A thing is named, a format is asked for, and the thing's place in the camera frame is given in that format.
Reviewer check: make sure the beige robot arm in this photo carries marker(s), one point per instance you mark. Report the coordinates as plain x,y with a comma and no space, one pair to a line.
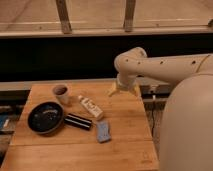
186,135

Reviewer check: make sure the small ceramic cup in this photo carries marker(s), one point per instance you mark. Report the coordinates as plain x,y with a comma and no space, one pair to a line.
61,94

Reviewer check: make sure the blue object at left edge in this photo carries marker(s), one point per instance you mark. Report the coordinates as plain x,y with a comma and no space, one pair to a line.
4,120

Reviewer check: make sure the white plastic bottle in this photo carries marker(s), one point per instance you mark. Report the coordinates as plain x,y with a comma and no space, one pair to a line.
91,107

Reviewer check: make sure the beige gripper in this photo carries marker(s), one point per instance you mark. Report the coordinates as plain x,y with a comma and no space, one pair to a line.
128,85

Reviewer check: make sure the dark ceramic bowl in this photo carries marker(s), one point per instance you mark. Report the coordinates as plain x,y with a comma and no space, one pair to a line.
45,117

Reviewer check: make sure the blue sponge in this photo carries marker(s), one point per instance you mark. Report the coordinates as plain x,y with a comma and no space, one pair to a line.
103,132

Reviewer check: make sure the black striped box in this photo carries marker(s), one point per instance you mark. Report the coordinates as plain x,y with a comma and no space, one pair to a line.
79,122

